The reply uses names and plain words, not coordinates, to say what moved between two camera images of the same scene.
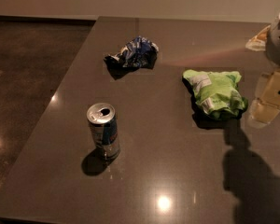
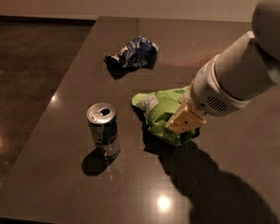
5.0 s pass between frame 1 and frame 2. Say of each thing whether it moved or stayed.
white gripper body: moved
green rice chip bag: moved
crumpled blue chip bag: stayed
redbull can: stayed
